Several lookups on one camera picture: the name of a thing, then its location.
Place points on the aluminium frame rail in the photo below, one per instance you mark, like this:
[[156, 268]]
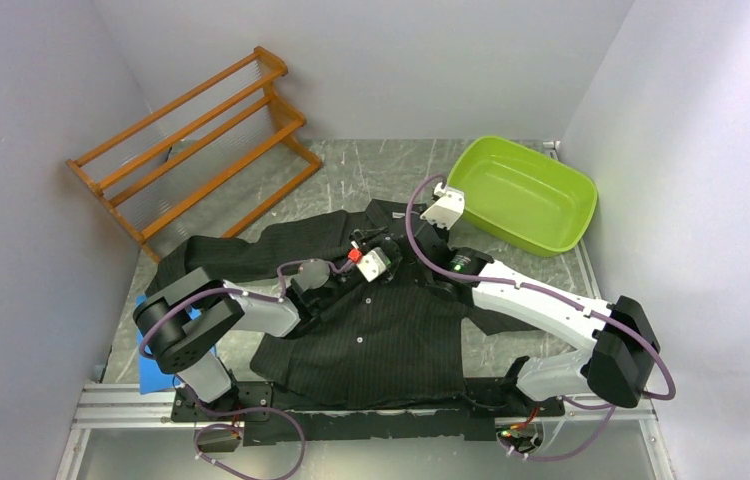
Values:
[[121, 406]]

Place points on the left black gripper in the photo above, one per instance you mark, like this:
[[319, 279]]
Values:
[[365, 237]]

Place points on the black pinstriped shirt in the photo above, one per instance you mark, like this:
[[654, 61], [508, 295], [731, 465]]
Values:
[[379, 345]]

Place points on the lime green plastic basin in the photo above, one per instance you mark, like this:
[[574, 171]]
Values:
[[524, 197]]

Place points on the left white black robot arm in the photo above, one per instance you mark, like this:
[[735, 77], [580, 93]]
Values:
[[181, 324]]

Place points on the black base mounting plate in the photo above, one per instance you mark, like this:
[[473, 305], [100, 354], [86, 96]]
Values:
[[485, 406]]

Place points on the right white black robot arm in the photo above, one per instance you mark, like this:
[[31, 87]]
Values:
[[613, 346]]

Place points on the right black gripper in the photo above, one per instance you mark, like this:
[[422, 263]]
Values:
[[442, 232]]

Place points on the orange wooden shoe rack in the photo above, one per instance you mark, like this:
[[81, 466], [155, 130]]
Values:
[[210, 162]]

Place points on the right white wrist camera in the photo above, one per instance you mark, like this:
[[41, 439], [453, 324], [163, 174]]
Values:
[[447, 209]]

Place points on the blue flat mat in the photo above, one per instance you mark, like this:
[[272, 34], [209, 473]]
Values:
[[151, 379]]

